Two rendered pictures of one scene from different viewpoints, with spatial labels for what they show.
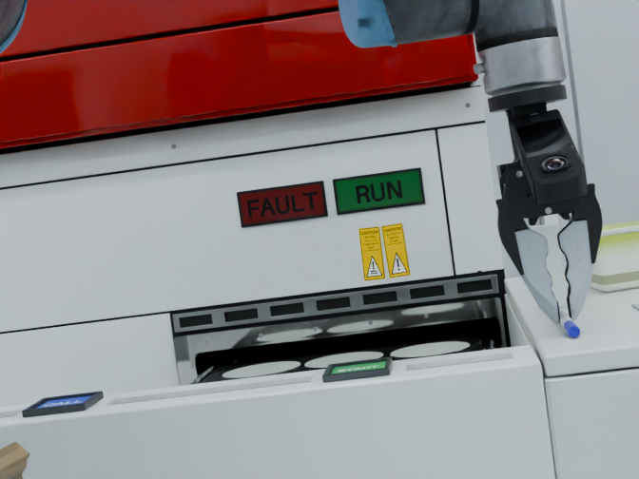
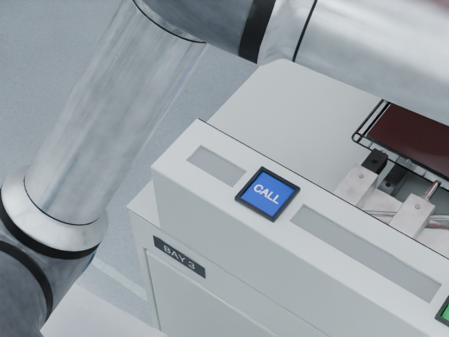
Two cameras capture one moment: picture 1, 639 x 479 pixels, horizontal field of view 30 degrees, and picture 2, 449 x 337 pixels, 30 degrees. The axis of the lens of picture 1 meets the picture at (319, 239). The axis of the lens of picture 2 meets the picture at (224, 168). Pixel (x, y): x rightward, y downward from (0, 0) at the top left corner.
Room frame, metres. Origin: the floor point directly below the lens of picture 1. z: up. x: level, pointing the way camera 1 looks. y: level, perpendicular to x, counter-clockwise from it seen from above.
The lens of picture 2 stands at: (0.54, -0.01, 1.77)
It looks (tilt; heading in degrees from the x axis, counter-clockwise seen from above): 54 degrees down; 32
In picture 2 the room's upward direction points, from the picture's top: 2 degrees counter-clockwise
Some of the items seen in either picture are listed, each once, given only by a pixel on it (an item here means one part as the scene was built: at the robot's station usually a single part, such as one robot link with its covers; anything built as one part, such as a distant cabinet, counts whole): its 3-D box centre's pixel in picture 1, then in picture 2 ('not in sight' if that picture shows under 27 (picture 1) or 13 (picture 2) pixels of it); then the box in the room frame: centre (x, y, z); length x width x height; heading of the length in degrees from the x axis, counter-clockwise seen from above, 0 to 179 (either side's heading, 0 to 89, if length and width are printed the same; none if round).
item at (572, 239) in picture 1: (574, 266); not in sight; (1.10, -0.23, 1.02); 0.06 x 0.03 x 0.09; 174
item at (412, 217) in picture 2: not in sight; (405, 227); (1.12, 0.09, 0.89); 0.08 x 0.03 x 0.03; 174
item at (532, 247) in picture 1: (535, 273); not in sight; (1.10, -0.19, 1.01); 0.06 x 0.03 x 0.09; 174
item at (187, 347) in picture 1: (339, 352); not in sight; (1.58, -0.01, 0.89); 0.44 x 0.02 x 0.10; 84
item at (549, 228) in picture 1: (542, 241); not in sight; (1.24, -0.23, 1.03); 0.06 x 0.04 x 0.13; 174
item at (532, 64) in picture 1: (519, 70); not in sight; (1.10, -0.20, 1.20); 0.08 x 0.08 x 0.05
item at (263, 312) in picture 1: (333, 303); not in sight; (1.59, -0.01, 0.96); 0.44 x 0.01 x 0.02; 84
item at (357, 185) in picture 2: not in sight; (349, 195); (1.12, 0.17, 0.89); 0.08 x 0.03 x 0.03; 174
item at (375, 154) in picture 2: not in sight; (373, 164); (1.18, 0.16, 0.90); 0.04 x 0.02 x 0.03; 174
